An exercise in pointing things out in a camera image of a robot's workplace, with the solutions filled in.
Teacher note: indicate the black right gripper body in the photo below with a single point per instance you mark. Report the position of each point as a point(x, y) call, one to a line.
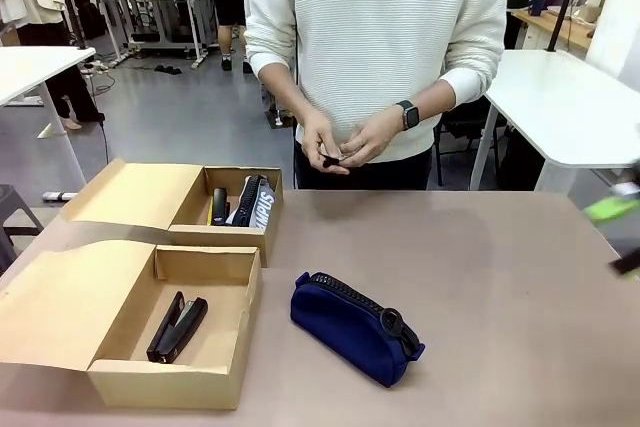
point(631, 179)

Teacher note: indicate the right gripper finger with green tip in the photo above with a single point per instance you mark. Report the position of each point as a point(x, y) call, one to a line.
point(615, 208)
point(627, 263)

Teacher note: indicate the small silver black item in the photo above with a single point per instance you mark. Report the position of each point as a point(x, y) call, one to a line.
point(334, 152)

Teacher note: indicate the navy blue pencil case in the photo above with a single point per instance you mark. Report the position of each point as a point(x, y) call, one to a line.
point(345, 332)

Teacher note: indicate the small black stapler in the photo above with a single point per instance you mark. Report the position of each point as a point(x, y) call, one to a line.
point(220, 204)

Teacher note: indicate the yellow utility knife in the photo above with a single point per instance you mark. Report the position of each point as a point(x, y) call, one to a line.
point(210, 214)

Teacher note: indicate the large black stapler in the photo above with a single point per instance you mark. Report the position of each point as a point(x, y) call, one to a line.
point(175, 332)

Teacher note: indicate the small cardboard box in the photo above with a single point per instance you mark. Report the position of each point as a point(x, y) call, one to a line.
point(130, 192)

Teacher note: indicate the large cardboard box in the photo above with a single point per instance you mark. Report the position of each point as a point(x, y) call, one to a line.
point(50, 307)

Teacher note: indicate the person left forearm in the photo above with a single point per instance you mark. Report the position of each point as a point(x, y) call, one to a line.
point(435, 102)

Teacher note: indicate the person right forearm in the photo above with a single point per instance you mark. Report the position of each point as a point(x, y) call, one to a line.
point(287, 89)

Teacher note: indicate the person left hand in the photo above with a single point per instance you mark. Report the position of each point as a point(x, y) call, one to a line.
point(375, 137)

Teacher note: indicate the person right hand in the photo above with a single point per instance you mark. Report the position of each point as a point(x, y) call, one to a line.
point(315, 137)

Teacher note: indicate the white table rounded corner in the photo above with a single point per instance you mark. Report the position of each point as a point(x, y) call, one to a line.
point(550, 97)

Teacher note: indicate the wooden table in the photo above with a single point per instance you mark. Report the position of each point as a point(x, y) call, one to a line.
point(575, 32)

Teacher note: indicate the white beige cylinder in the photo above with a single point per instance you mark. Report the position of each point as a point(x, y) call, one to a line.
point(594, 2)

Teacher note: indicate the blue cup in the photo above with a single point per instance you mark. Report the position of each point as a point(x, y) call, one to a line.
point(536, 7)

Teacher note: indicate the dark smartwatch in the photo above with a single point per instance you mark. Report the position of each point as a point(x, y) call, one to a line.
point(411, 117)

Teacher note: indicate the person in white sweater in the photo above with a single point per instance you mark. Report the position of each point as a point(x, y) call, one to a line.
point(370, 22)

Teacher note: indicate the black shoes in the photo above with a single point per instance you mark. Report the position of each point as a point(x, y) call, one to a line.
point(167, 69)

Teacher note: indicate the white power strip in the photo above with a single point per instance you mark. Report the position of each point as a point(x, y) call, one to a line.
point(95, 66)

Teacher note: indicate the white table square corners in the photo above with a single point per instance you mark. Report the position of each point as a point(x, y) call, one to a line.
point(30, 67)

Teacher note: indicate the grey stool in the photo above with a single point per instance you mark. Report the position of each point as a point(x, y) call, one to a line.
point(10, 202)

